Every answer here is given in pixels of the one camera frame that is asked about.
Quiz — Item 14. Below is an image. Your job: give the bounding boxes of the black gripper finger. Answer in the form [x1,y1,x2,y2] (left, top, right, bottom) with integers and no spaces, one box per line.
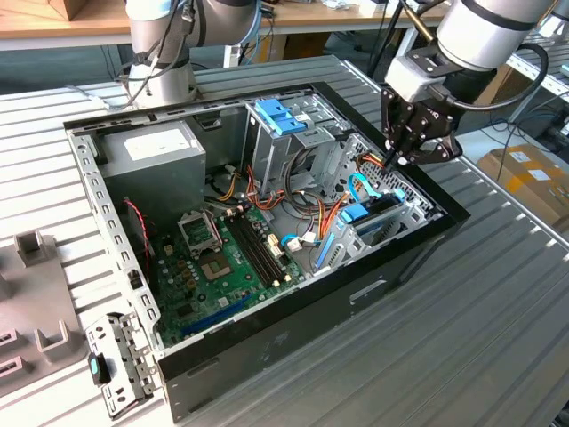
[381,87,413,170]
[393,128,463,166]

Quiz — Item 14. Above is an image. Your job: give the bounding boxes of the orange red power wire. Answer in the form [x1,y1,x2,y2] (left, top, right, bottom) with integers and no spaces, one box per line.
[319,150,389,237]

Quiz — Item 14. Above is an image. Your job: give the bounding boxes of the light blue data wire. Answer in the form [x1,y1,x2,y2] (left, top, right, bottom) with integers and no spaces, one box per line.
[347,171,384,202]

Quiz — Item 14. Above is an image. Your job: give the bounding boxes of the hard disk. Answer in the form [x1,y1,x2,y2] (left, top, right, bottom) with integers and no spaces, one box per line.
[313,189,408,271]

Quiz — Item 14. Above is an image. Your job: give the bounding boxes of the grey metal disk bay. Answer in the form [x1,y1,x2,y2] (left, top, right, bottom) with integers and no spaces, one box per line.
[310,191,445,278]

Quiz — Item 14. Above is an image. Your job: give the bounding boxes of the large brown cardboard box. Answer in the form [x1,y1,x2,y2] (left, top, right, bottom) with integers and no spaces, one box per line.
[482,66,534,121]

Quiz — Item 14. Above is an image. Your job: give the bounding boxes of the black tripod stand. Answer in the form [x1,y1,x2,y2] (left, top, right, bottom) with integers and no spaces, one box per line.
[367,0,409,93]

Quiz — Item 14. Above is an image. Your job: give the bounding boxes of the cardboard box white labels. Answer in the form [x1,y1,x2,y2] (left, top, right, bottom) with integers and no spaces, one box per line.
[476,142,569,233]

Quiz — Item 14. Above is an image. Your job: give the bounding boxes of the small brown cardboard box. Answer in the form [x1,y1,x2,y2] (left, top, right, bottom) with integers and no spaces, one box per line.
[266,33,333,63]

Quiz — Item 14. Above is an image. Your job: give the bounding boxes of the metal slat side table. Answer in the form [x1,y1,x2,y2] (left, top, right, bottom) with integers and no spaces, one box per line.
[501,29,569,130]

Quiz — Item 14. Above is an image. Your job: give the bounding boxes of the grey drive cage blue latch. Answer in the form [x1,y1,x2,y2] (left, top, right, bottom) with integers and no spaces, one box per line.
[242,98,353,202]

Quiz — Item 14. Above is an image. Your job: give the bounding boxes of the long wooden desk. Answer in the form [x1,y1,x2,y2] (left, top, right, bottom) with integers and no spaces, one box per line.
[0,0,533,85]

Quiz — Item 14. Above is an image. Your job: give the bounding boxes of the black RAM slot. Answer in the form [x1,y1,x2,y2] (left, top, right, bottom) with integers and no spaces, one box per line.
[223,214,275,289]
[234,212,286,282]

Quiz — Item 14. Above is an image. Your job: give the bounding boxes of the CPU socket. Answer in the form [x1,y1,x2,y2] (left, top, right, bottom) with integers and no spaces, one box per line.
[197,252,234,283]

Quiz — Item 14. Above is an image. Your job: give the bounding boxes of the metal socket cover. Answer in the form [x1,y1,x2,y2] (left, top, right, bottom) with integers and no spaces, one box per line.
[176,211,223,257]

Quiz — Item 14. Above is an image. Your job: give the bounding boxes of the open black PC case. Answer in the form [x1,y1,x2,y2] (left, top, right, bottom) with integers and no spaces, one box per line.
[63,81,471,423]

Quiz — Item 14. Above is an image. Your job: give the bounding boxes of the grey power supply unit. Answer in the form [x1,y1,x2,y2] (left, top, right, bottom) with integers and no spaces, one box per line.
[98,119,208,223]

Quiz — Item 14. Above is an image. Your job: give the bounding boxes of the blue expansion slot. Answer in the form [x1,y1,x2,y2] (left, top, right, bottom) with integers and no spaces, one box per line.
[180,292,255,338]

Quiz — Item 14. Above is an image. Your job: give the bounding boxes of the green motherboard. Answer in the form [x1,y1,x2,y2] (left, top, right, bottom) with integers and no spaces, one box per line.
[153,203,309,350]

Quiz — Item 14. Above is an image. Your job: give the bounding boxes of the wooden box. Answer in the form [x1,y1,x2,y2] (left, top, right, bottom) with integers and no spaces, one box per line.
[46,0,85,22]

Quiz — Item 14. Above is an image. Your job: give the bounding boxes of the grey parts rack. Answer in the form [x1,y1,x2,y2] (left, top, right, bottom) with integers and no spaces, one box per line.
[0,228,90,398]

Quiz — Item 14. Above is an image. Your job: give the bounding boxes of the black camera cable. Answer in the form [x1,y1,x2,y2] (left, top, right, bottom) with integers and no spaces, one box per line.
[427,42,550,112]

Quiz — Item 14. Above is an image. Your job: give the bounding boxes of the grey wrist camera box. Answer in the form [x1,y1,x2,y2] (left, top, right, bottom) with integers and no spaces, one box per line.
[384,55,448,102]

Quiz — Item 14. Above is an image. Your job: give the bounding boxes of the black wire bundle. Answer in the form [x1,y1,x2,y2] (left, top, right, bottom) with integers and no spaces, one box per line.
[284,147,322,210]

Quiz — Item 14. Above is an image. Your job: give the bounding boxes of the orange red wire bundle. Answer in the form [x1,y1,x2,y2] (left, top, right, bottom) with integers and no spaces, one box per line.
[244,163,294,214]

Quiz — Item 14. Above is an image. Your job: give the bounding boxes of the thin blue wire white plug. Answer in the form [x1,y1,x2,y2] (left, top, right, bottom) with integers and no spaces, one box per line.
[278,231,322,255]

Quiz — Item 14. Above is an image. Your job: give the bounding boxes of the yellow wire white plug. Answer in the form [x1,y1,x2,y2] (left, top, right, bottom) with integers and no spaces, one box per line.
[211,163,244,202]

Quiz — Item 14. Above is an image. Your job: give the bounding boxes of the thin wire locking lever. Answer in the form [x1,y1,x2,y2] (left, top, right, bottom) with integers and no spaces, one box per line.
[210,215,225,254]

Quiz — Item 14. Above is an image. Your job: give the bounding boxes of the black arm cable harness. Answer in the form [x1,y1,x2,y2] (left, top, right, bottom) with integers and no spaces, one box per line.
[66,0,199,111]

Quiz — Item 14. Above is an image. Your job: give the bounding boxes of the black case fan red wire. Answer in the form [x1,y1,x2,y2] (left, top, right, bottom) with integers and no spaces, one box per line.
[120,197,157,290]

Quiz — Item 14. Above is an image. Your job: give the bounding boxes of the metal card retention bracket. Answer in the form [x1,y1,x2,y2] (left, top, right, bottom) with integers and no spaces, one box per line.
[84,310,164,422]

